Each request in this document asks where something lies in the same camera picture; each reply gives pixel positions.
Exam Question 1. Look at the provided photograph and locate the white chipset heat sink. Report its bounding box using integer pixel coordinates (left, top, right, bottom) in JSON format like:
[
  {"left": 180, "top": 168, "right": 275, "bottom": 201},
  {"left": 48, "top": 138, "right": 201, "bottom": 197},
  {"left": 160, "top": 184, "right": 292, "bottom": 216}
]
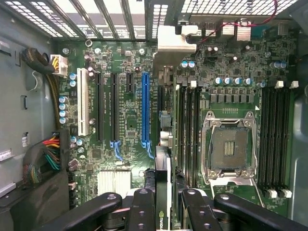
[{"left": 97, "top": 169, "right": 132, "bottom": 197}]

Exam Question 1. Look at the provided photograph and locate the CPU socket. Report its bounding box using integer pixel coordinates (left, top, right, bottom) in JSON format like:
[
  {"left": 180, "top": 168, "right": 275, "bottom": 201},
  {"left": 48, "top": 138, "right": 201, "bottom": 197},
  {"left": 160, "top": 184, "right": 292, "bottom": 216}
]
[{"left": 201, "top": 110, "right": 260, "bottom": 186}]

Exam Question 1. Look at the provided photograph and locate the black RAM slot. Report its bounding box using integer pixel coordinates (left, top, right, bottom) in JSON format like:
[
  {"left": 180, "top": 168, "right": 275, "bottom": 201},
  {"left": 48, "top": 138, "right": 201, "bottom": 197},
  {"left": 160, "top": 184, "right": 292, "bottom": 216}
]
[
  {"left": 196, "top": 84, "right": 203, "bottom": 186},
  {"left": 261, "top": 83, "right": 269, "bottom": 193},
  {"left": 184, "top": 84, "right": 191, "bottom": 188},
  {"left": 190, "top": 80, "right": 197, "bottom": 188},
  {"left": 282, "top": 80, "right": 292, "bottom": 198},
  {"left": 275, "top": 80, "right": 283, "bottom": 193},
  {"left": 268, "top": 83, "right": 277, "bottom": 198}
]

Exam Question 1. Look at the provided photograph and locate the blue expansion slot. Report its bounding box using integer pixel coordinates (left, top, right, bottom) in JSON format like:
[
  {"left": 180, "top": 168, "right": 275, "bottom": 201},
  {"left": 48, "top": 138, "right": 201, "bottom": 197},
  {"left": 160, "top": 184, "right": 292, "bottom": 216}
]
[{"left": 141, "top": 72, "right": 151, "bottom": 144}]

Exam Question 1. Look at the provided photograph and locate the long black expansion slot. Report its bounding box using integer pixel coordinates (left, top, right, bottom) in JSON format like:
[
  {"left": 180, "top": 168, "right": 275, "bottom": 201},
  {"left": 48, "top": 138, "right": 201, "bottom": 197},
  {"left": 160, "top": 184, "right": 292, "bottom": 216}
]
[
  {"left": 95, "top": 71, "right": 105, "bottom": 142},
  {"left": 157, "top": 86, "right": 165, "bottom": 145},
  {"left": 110, "top": 72, "right": 120, "bottom": 142}
]

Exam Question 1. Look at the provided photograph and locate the white expansion slot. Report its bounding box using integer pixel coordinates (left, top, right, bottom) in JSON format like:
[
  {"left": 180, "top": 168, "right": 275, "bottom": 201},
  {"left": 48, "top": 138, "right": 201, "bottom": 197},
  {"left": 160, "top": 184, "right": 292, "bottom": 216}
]
[{"left": 76, "top": 67, "right": 90, "bottom": 137}]

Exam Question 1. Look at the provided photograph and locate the short black expansion slot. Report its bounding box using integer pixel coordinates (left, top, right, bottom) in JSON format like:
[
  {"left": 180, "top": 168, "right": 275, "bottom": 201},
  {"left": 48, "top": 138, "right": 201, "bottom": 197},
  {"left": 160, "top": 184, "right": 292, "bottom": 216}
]
[{"left": 125, "top": 72, "right": 135, "bottom": 94}]

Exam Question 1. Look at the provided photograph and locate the open grey PC case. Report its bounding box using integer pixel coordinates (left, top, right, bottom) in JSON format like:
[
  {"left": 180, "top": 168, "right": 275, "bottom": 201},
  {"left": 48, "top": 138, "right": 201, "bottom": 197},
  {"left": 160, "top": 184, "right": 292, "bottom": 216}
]
[{"left": 0, "top": 0, "right": 308, "bottom": 231}]

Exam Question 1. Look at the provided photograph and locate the green motherboard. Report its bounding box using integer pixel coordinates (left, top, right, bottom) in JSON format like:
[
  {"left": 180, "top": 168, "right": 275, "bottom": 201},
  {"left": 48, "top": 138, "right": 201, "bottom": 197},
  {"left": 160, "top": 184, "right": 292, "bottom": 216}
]
[{"left": 56, "top": 23, "right": 298, "bottom": 217}]

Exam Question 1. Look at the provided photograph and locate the white power connector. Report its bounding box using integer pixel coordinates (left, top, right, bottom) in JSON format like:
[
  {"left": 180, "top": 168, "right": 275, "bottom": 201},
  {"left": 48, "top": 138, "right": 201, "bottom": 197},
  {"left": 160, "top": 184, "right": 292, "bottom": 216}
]
[{"left": 50, "top": 54, "right": 68, "bottom": 78}]

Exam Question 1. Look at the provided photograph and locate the silver rear port block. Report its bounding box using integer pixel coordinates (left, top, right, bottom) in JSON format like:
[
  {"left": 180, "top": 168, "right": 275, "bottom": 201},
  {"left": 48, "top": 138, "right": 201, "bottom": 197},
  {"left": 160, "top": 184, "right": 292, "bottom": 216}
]
[
  {"left": 220, "top": 20, "right": 236, "bottom": 41},
  {"left": 237, "top": 20, "right": 253, "bottom": 42}
]

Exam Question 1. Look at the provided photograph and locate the wire locking lever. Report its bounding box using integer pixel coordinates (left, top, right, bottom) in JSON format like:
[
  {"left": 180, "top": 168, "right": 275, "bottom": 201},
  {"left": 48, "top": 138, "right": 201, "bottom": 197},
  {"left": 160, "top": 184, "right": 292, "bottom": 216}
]
[
  {"left": 252, "top": 141, "right": 260, "bottom": 176},
  {"left": 207, "top": 124, "right": 216, "bottom": 170}
]

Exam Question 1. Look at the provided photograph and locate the coloured wire bundle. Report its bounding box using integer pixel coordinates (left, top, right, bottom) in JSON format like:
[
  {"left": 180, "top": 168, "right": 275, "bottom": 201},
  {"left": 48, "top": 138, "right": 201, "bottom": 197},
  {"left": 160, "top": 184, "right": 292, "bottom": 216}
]
[{"left": 22, "top": 134, "right": 61, "bottom": 185}]

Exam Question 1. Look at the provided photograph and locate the black sleeved power cable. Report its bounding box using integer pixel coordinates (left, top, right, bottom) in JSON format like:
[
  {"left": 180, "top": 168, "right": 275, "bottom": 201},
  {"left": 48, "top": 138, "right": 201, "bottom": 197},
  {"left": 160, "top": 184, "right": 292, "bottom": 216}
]
[{"left": 21, "top": 47, "right": 62, "bottom": 130}]

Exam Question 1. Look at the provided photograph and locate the red and black twisted wire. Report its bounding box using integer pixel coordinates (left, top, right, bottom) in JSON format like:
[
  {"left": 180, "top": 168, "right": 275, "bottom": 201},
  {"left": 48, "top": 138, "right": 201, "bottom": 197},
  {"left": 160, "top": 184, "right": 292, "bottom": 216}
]
[{"left": 196, "top": 0, "right": 279, "bottom": 44}]

